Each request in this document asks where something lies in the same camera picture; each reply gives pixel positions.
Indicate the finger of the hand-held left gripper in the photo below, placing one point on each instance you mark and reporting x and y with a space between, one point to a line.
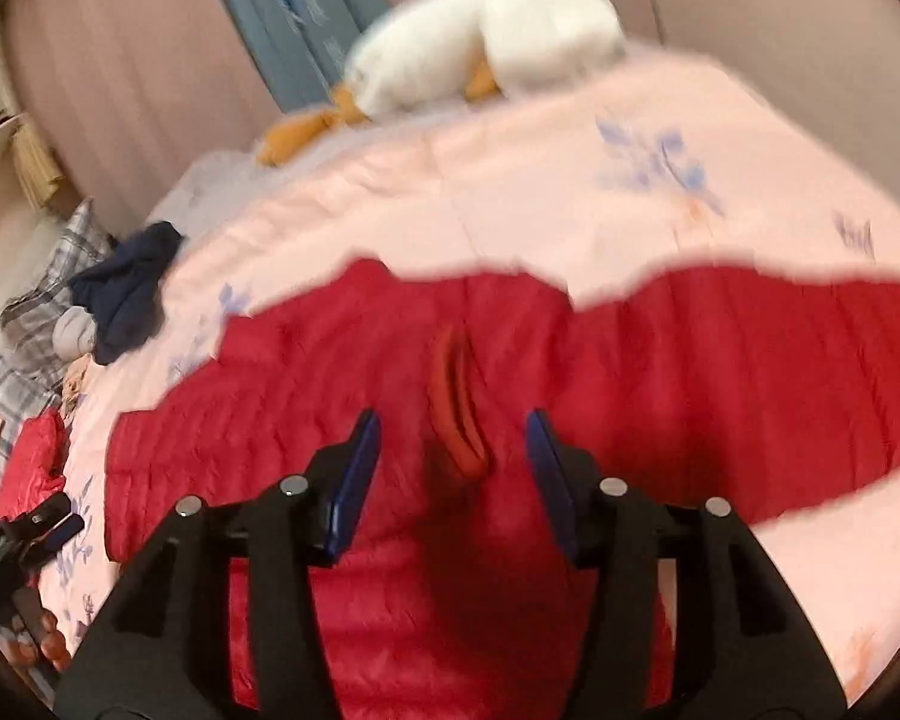
37 514
64 531

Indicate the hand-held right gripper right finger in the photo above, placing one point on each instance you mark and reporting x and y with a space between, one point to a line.
551 480

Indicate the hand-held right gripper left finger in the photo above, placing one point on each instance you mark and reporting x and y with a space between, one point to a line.
356 480

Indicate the red down jacket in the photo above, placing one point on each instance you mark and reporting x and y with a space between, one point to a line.
435 330

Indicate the person's left hand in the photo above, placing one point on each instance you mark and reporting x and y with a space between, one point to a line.
41 641

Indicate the small red quilted jacket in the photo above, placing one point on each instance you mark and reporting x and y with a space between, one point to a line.
34 457

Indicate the plaid pillow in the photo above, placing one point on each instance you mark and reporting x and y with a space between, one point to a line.
15 390
60 255

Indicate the peach cloth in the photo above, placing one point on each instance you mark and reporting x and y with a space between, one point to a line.
79 382

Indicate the grey cloth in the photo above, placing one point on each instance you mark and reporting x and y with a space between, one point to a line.
75 334

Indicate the navy blue garment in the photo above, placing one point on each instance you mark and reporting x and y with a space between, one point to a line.
127 285

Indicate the pink printed blanket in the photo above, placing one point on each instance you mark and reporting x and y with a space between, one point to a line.
532 180

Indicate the grey bed sheet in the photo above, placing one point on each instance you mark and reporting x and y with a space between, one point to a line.
210 180

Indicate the yellow tassel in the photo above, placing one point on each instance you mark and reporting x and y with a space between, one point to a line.
37 161

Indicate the white shelf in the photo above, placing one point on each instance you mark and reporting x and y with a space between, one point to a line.
0 90

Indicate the white goose plush toy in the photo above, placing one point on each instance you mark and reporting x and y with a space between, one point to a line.
480 37

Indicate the blue curtain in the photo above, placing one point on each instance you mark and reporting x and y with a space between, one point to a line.
292 15

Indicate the pink curtain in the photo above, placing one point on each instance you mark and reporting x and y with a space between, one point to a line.
135 52

